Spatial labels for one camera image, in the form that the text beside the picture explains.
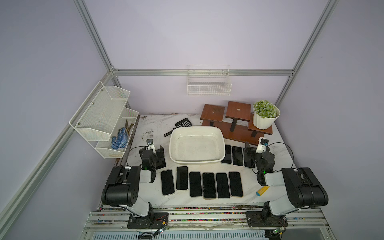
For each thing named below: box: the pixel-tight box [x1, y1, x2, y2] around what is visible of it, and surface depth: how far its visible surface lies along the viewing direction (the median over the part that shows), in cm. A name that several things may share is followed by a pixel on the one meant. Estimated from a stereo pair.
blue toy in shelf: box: [111, 127, 128, 150], surface depth 89 cm
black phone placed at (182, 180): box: [176, 166, 189, 190], surface depth 91 cm
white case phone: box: [155, 145, 166, 170], surface depth 90 cm
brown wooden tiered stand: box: [200, 101, 273, 146], surface depth 100 cm
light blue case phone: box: [216, 173, 230, 198], surface depth 86 cm
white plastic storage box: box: [169, 126, 226, 163], surface depth 103 cm
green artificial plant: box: [253, 100, 278, 119], surface depth 83 cm
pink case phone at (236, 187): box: [229, 171, 243, 197], surface depth 88 cm
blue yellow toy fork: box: [256, 186, 270, 197], surface depth 84 cm
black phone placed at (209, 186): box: [202, 172, 217, 199], surface depth 86 cm
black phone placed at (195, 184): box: [189, 171, 202, 197], surface depth 86 cm
